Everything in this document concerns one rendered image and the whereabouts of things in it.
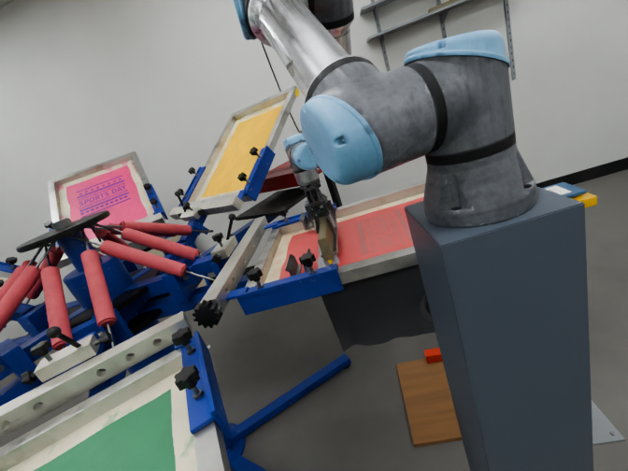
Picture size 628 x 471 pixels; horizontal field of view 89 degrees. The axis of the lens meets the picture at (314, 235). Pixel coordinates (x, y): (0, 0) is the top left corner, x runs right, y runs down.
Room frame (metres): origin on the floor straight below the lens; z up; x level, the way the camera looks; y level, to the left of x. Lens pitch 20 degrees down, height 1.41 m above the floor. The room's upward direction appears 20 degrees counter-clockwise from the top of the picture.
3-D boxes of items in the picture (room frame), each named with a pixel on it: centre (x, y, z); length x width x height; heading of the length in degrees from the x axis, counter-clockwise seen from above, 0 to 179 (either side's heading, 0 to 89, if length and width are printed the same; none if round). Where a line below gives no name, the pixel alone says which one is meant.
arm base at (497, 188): (0.44, -0.25, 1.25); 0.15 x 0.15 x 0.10
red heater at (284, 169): (2.33, -0.06, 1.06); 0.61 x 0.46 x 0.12; 139
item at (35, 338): (1.25, 0.87, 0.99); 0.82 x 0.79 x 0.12; 79
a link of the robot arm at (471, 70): (0.44, -0.24, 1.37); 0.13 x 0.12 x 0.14; 96
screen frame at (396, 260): (1.05, -0.17, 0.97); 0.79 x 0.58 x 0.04; 79
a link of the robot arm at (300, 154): (0.96, -0.07, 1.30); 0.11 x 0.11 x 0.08; 6
